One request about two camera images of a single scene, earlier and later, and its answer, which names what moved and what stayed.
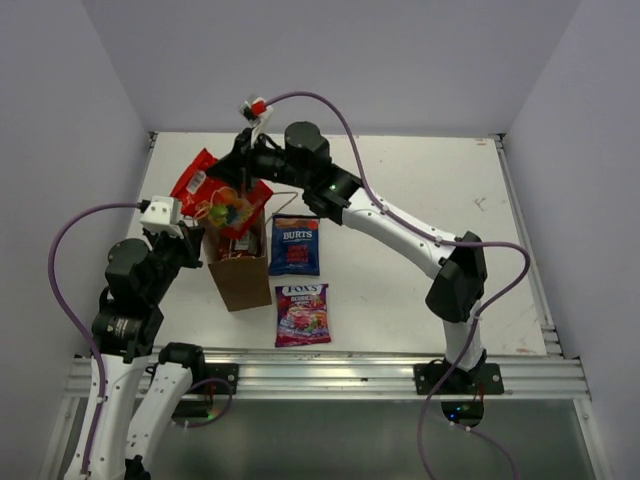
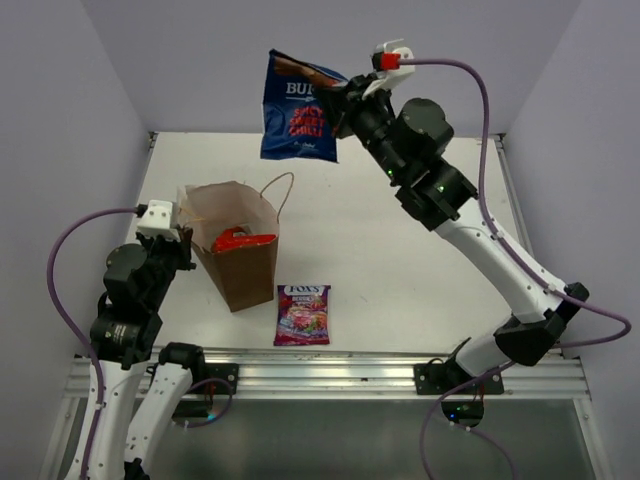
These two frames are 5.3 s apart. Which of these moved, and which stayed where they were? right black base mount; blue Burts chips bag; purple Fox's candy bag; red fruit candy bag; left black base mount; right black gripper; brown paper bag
Moved: right black gripper; red fruit candy bag; blue Burts chips bag
Stayed: purple Fox's candy bag; brown paper bag; left black base mount; right black base mount
